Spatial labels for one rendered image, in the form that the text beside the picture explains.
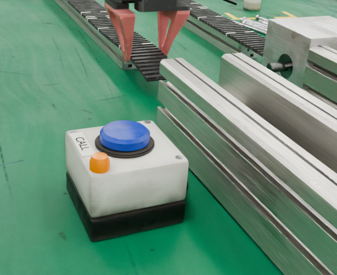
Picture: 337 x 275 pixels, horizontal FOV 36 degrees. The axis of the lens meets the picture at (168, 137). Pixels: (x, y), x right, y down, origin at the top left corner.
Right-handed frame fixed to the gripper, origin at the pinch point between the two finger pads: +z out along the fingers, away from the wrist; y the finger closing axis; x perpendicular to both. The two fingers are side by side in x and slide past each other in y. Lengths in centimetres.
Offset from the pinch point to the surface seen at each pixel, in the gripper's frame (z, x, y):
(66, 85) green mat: 3.4, -0.1, -11.0
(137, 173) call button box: -2.2, -32.3, -13.2
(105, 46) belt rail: 2.5, 11.8, -2.0
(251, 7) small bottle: 3.1, 32.4, 37.3
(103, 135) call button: -3.8, -28.5, -14.6
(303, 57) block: -3.4, -15.6, 14.2
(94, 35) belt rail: 2.4, 17.7, -2.1
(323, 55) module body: -4.7, -18.7, 14.2
